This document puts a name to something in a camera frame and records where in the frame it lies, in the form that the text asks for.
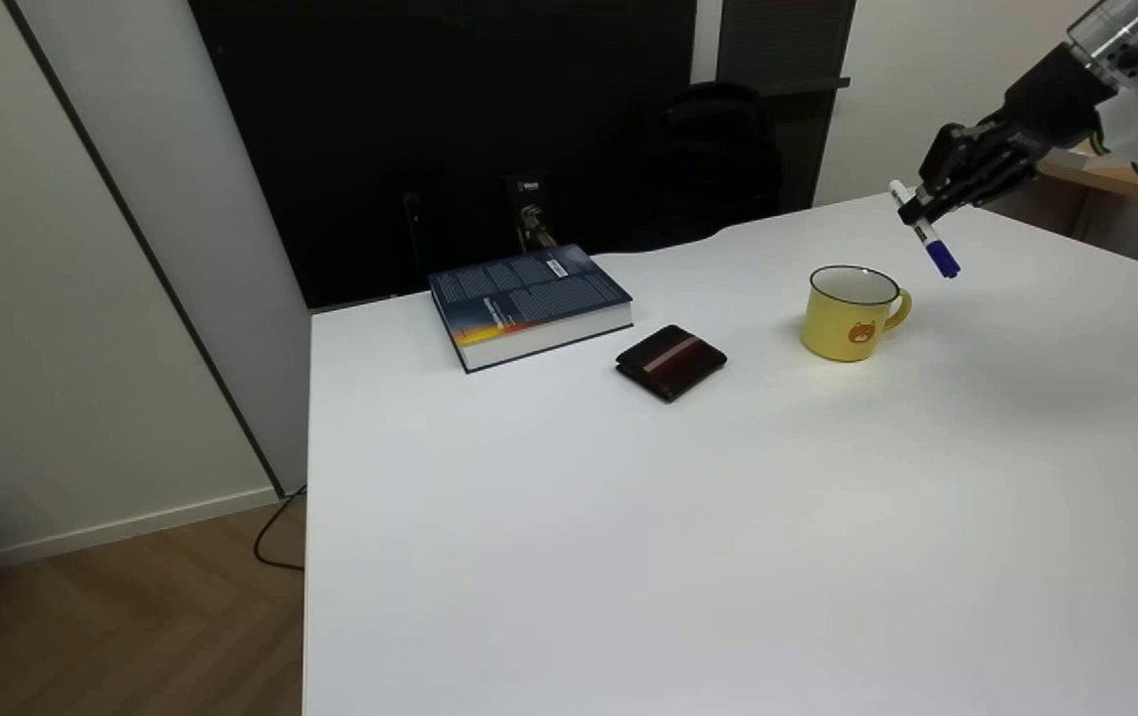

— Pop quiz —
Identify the small black box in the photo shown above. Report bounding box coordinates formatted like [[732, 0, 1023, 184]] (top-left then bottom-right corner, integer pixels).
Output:
[[613, 318, 732, 408]]

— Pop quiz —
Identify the black office chair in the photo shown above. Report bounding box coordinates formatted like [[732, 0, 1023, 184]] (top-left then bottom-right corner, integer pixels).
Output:
[[628, 74, 856, 251]]

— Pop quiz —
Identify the small black camera stand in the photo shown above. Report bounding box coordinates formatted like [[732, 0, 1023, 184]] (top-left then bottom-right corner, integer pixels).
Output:
[[506, 168, 561, 257]]

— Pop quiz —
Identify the white partition panel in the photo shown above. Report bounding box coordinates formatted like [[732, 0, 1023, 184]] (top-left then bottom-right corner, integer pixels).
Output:
[[0, 0, 320, 504]]

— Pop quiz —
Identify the yellow enamel cup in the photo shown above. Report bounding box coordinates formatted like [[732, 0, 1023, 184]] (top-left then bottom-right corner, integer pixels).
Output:
[[800, 257, 918, 371]]

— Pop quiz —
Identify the white marker with blue cap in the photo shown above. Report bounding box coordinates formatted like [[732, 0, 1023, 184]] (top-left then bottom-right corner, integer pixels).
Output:
[[886, 176, 966, 284]]

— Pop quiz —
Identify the thick blue hardcover book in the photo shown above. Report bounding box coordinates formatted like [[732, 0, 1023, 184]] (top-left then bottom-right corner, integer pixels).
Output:
[[426, 240, 636, 379]]

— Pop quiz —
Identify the black power cable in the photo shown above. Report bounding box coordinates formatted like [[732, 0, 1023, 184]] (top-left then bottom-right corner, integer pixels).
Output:
[[247, 487, 311, 575]]

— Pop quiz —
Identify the wooden side shelf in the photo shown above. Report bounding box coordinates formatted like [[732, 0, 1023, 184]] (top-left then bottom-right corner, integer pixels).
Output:
[[1026, 146, 1138, 235]]

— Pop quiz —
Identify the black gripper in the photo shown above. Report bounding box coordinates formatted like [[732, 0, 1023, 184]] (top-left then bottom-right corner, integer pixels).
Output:
[[896, 44, 1117, 225]]

